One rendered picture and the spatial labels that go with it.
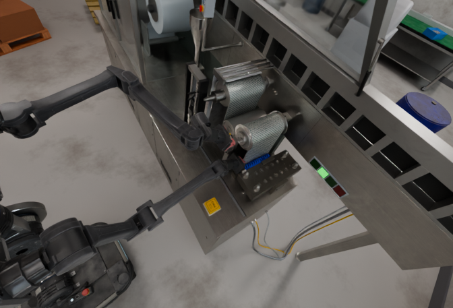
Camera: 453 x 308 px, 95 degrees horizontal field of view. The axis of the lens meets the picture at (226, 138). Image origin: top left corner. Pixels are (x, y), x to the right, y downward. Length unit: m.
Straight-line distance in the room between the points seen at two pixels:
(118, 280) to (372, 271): 2.29
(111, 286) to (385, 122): 1.87
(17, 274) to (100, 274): 1.25
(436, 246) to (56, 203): 2.56
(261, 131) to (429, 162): 0.65
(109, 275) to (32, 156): 1.49
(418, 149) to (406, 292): 2.16
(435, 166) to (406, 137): 0.13
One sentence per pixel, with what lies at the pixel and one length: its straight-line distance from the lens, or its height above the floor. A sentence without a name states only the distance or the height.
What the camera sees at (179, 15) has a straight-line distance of 1.69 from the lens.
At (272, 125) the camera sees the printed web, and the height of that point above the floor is 1.31.
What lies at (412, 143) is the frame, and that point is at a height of 1.62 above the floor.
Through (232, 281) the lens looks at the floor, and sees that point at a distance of 2.15.
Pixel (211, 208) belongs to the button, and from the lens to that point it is 1.24.
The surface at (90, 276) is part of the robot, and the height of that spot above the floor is 0.26.
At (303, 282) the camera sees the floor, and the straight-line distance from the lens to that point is 2.38.
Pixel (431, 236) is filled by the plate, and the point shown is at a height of 1.39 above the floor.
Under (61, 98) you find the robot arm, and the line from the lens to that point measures 0.97.
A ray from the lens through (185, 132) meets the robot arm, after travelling 0.79.
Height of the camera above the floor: 2.10
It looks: 52 degrees down
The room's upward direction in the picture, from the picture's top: 19 degrees clockwise
